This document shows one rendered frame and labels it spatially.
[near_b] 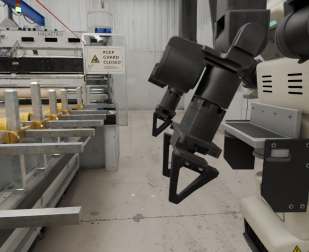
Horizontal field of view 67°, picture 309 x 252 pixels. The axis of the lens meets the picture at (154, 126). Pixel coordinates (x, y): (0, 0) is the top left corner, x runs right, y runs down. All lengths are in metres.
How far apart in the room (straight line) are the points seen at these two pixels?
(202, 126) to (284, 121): 0.28
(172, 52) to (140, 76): 9.02
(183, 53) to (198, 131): 0.11
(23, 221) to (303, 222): 0.63
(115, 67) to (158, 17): 6.86
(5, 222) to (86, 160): 2.76
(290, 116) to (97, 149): 2.92
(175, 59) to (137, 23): 9.31
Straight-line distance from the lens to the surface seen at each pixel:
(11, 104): 1.08
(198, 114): 0.35
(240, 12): 0.37
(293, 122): 0.57
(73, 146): 0.81
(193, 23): 0.81
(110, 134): 3.11
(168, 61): 0.34
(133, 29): 9.57
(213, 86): 0.35
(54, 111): 1.55
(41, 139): 1.34
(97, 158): 3.34
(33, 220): 0.64
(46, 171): 1.38
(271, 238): 0.68
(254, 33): 0.35
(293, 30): 0.43
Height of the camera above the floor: 1.15
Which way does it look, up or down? 10 degrees down
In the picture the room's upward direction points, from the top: straight up
